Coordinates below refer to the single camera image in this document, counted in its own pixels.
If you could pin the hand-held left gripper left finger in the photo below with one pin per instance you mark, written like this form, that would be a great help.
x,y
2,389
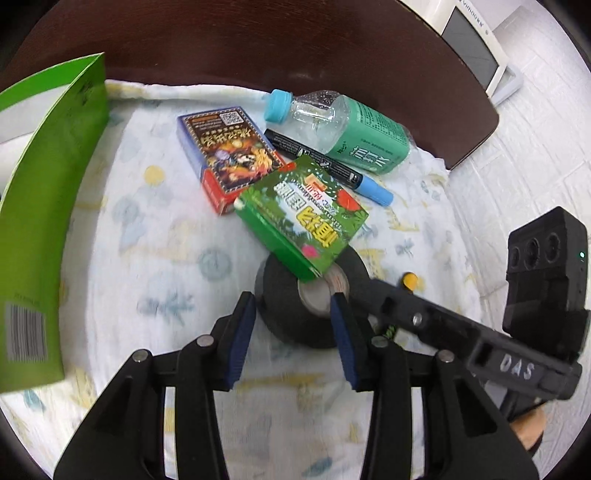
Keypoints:
x,y
242,337

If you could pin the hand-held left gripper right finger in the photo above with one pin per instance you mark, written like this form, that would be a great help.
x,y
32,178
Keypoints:
x,y
346,341

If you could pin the green printed card box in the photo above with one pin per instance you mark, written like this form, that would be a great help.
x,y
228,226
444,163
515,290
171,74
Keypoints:
x,y
300,217

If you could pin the plastic bottle with green label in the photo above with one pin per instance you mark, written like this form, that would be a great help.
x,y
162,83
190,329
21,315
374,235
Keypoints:
x,y
364,138

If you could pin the dark wooden headboard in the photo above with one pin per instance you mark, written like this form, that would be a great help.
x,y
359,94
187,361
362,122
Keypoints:
x,y
231,41

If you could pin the green cardboard box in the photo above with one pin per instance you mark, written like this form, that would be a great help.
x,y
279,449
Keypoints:
x,y
41,207

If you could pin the person's right hand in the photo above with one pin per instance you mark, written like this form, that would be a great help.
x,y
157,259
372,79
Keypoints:
x,y
528,427

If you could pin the black marker with blue cap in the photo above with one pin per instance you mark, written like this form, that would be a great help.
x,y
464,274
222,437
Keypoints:
x,y
323,161

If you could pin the black tape roll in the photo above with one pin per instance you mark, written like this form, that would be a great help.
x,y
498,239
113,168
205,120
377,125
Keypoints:
x,y
295,318

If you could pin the red and blue card deck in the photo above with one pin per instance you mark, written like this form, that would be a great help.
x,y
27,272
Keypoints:
x,y
226,152

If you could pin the white appliance with dark screen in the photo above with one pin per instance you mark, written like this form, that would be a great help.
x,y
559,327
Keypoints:
x,y
471,41

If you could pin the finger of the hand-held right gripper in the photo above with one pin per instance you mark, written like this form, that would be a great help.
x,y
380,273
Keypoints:
x,y
415,314

